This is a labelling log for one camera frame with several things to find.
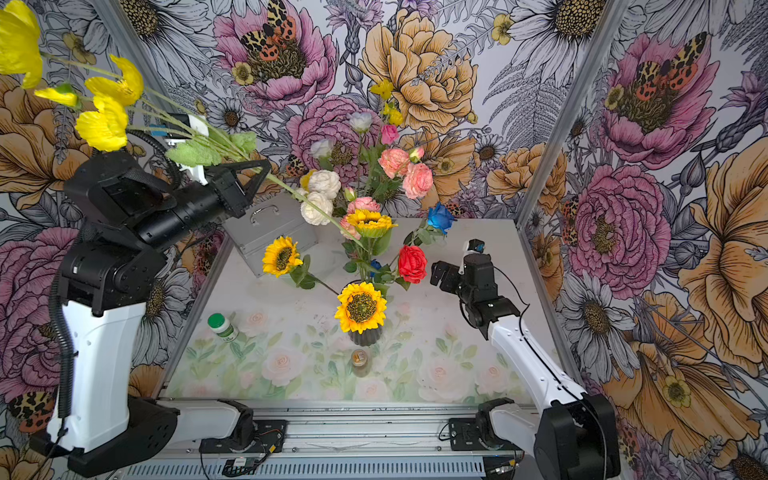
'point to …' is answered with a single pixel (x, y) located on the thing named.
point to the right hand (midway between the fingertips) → (443, 275)
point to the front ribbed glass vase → (367, 337)
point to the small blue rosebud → (376, 264)
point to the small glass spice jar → (360, 362)
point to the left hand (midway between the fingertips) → (272, 180)
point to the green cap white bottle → (221, 325)
